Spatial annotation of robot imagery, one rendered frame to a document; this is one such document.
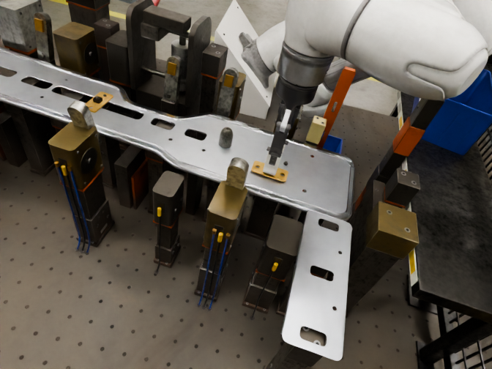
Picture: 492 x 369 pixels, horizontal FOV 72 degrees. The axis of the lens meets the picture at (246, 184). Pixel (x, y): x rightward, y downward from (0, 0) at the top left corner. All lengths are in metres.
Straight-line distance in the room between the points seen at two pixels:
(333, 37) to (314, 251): 0.38
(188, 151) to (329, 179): 0.34
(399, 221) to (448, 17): 0.38
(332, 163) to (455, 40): 0.46
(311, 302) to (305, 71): 0.39
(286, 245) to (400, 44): 0.41
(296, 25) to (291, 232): 0.39
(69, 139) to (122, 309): 0.42
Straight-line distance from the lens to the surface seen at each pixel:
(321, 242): 0.71
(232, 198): 0.66
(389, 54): 0.51
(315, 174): 0.84
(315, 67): 0.60
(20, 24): 1.17
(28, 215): 1.12
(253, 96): 1.43
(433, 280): 0.74
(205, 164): 0.78
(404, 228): 0.74
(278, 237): 0.71
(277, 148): 0.68
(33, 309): 0.97
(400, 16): 0.52
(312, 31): 0.56
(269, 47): 1.42
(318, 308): 0.63
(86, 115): 0.78
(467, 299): 0.76
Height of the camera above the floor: 1.54
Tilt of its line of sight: 46 degrees down
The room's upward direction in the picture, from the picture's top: 14 degrees clockwise
